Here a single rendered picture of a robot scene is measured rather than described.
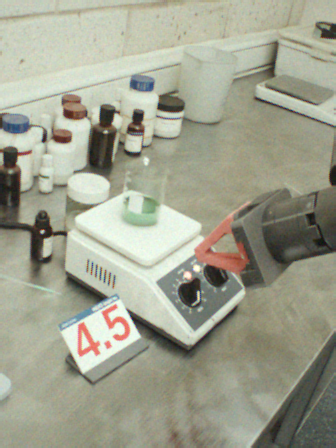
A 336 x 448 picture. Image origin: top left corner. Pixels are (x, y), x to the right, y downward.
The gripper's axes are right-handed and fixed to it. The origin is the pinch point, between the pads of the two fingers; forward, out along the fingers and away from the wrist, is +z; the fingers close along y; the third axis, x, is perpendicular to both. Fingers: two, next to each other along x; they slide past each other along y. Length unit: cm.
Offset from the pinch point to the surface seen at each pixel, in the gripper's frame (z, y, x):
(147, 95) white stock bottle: 31, -42, -22
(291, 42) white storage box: 32, -119, -27
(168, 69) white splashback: 41, -67, -29
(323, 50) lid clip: 23, -118, -21
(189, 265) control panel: 8.1, -6.8, 2.7
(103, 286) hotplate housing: 16.2, 0.0, 1.0
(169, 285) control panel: 8.0, -2.0, 3.2
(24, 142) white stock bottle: 32.3, -11.0, -20.7
